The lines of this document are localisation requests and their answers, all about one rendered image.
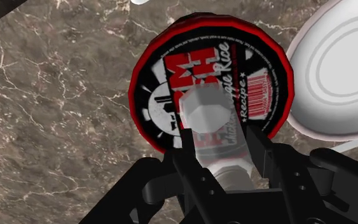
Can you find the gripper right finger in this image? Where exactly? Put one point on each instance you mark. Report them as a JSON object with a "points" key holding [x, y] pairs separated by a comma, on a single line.
{"points": [[293, 173]]}

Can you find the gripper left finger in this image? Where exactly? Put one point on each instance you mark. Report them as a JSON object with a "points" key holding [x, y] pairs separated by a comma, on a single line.
{"points": [[194, 176]]}

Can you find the clear bottle with white cap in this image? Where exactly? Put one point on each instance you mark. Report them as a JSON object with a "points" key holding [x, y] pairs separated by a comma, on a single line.
{"points": [[208, 108]]}

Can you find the white plate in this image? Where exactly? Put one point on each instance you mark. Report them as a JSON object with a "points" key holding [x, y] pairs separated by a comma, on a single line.
{"points": [[336, 77]]}

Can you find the red and black round tub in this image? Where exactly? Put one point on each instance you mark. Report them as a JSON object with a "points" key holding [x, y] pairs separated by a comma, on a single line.
{"points": [[203, 46]]}

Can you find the white round object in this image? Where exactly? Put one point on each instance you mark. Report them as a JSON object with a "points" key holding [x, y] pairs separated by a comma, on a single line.
{"points": [[139, 1]]}

